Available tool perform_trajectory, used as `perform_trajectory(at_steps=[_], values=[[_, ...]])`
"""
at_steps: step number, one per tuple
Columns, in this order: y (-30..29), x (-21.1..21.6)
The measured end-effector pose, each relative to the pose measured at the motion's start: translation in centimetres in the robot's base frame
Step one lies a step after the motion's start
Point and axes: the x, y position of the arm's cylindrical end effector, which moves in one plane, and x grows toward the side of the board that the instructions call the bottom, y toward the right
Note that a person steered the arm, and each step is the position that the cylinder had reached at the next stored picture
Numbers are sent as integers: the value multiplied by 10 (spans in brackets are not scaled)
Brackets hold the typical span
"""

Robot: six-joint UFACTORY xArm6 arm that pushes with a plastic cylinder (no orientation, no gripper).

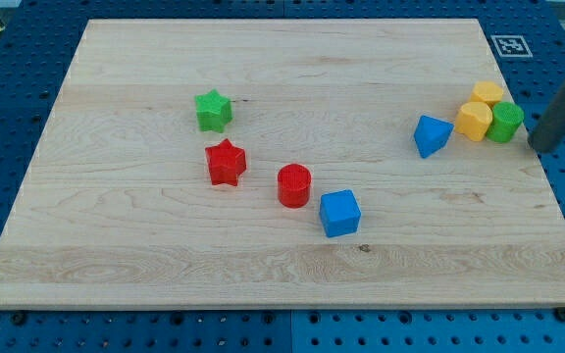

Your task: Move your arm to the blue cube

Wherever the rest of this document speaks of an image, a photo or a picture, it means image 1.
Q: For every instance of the blue cube block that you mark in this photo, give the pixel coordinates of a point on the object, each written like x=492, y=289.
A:
x=339, y=213

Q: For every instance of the red cylinder block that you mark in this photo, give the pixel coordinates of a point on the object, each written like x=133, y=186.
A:
x=294, y=185

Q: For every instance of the red star block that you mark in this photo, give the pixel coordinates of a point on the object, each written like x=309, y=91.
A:
x=226, y=163

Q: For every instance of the wooden board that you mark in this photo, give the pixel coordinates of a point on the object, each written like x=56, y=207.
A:
x=117, y=210

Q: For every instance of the green star block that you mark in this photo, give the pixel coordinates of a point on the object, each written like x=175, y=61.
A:
x=213, y=111

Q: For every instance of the blue triangular block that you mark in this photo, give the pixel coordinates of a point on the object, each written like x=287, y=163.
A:
x=431, y=135

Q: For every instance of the yellow heart block front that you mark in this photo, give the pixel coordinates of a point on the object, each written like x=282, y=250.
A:
x=473, y=120

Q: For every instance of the yellow heart block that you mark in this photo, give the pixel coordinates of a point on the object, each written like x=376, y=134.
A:
x=488, y=92
x=473, y=120

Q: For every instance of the yellow heart block rear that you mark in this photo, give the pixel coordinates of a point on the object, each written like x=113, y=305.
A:
x=488, y=92

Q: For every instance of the green cylinder block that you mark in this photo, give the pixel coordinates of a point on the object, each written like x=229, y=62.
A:
x=506, y=118

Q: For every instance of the white fiducial marker tag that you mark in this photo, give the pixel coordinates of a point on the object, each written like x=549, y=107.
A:
x=511, y=46

